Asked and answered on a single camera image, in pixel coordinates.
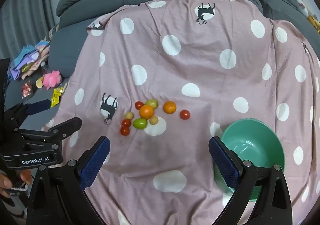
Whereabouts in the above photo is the person's left forearm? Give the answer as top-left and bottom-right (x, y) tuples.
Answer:
(0, 190), (28, 221)

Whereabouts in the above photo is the grey curtain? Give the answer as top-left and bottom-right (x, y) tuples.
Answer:
(0, 0), (58, 61)

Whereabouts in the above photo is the pink plush toy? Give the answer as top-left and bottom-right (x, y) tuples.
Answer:
(43, 70), (62, 90)

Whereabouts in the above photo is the orange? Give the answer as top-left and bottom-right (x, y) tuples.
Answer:
(139, 105), (154, 120)
(163, 101), (177, 114)

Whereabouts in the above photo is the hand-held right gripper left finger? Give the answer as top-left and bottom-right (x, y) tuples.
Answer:
(26, 136), (111, 225)

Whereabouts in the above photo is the yellow plush toy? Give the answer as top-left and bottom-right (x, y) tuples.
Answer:
(307, 15), (320, 34)

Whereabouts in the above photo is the pink polka dot blanket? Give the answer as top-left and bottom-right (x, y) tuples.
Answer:
(41, 0), (320, 225)

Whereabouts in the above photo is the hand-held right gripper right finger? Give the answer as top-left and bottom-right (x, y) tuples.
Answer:
(209, 136), (293, 225)

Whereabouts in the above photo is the pile of colourful clothes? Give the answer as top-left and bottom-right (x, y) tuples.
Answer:
(7, 41), (50, 81)

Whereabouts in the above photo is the person's left hand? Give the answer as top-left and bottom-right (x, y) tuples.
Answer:
(0, 171), (33, 198)

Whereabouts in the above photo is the clear plastic bottle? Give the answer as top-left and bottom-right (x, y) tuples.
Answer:
(40, 62), (51, 76)

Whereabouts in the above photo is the green plastic bowl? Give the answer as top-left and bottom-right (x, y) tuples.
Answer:
(214, 118), (285, 203)

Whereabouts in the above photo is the red snack packet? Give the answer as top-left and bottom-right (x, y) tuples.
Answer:
(21, 81), (34, 99)

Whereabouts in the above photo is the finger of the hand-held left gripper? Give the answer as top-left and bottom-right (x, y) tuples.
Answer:
(4, 99), (52, 128)
(19, 117), (83, 143)

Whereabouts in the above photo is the green round fruit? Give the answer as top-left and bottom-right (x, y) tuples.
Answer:
(132, 118), (147, 130)

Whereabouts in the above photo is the yellow snack packet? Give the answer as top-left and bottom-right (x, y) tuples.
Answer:
(50, 87), (65, 108)

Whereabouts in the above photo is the white and red plush toy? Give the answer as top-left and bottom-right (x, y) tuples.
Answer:
(294, 0), (310, 17)

